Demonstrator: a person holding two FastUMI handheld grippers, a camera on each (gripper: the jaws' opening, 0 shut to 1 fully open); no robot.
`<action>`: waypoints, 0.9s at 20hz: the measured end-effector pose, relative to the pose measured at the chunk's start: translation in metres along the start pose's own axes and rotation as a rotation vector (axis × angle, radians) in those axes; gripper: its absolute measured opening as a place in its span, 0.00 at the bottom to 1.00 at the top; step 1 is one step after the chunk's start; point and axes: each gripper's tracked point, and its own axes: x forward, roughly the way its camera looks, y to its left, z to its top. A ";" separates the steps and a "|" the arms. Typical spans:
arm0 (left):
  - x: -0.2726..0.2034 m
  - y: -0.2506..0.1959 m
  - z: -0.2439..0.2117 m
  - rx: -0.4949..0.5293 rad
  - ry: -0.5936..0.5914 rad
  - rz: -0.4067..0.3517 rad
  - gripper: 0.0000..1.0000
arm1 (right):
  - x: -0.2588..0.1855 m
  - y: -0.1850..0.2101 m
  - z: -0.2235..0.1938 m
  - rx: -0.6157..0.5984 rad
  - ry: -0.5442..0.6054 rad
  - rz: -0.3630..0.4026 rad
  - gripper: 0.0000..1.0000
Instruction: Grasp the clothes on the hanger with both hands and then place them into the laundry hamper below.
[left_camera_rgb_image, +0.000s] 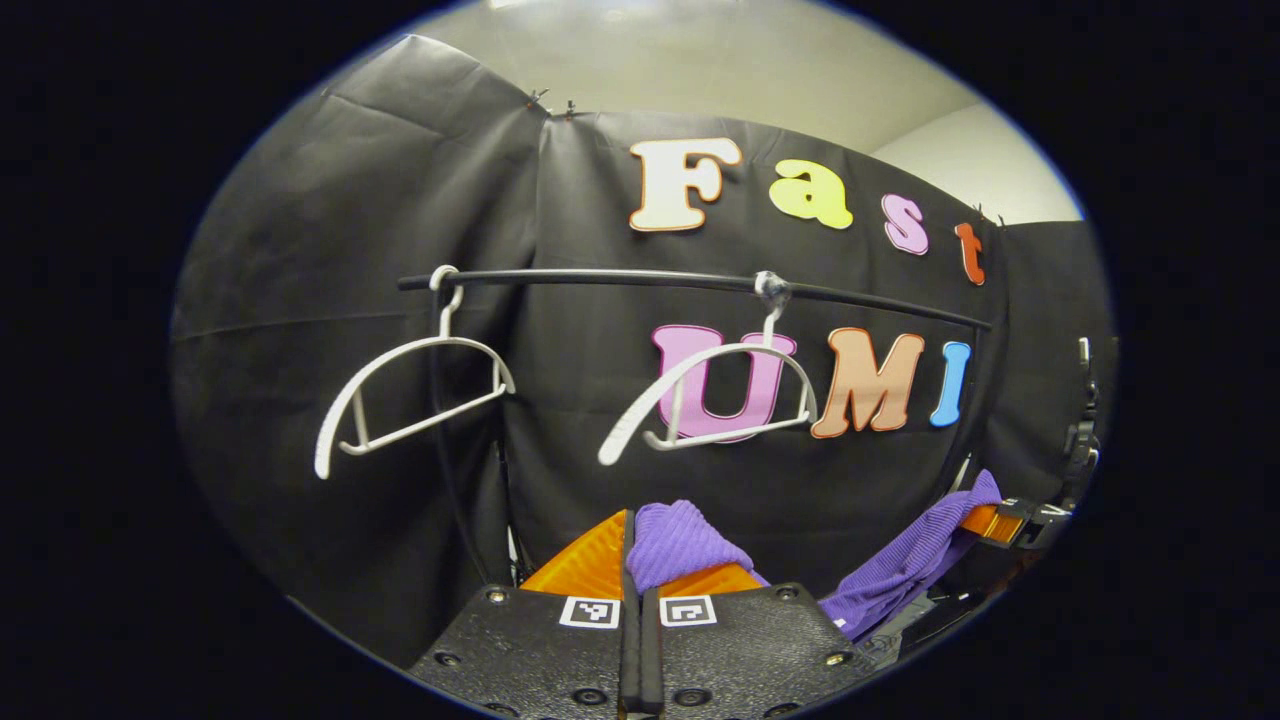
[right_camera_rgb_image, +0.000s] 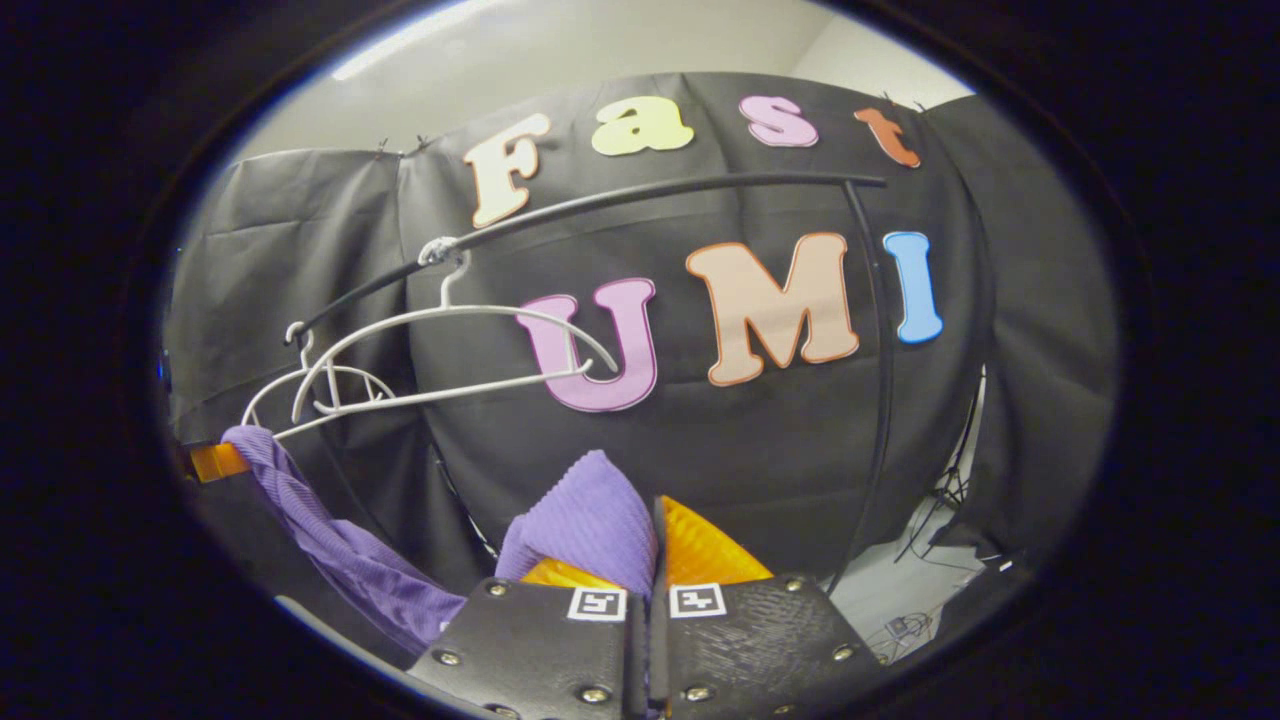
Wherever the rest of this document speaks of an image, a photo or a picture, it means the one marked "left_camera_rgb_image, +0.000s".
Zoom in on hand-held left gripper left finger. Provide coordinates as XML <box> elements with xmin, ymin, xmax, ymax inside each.
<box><xmin>410</xmin><ymin>510</ymin><xmax>642</xmax><ymax>717</ymax></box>

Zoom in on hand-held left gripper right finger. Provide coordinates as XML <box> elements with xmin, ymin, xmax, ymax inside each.
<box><xmin>641</xmin><ymin>562</ymin><xmax>881</xmax><ymax>717</ymax></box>

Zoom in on purple jacket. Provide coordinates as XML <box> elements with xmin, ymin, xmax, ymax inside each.
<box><xmin>627</xmin><ymin>470</ymin><xmax>1004</xmax><ymax>641</ymax></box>

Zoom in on white clothes hanger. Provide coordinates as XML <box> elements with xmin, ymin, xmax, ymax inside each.
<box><xmin>314</xmin><ymin>265</ymin><xmax>517</xmax><ymax>481</ymax></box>
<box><xmin>598</xmin><ymin>272</ymin><xmax>819</xmax><ymax>467</ymax></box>

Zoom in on black clothes rack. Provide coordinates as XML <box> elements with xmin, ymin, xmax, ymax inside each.
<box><xmin>398</xmin><ymin>268</ymin><xmax>993</xmax><ymax>586</ymax></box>

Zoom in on black backdrop cloth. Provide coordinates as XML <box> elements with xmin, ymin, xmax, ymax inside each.
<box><xmin>170</xmin><ymin>35</ymin><xmax>1117</xmax><ymax>671</ymax></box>

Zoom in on black floor cables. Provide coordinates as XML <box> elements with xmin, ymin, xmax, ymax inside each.
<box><xmin>862</xmin><ymin>585</ymin><xmax>986</xmax><ymax>656</ymax></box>

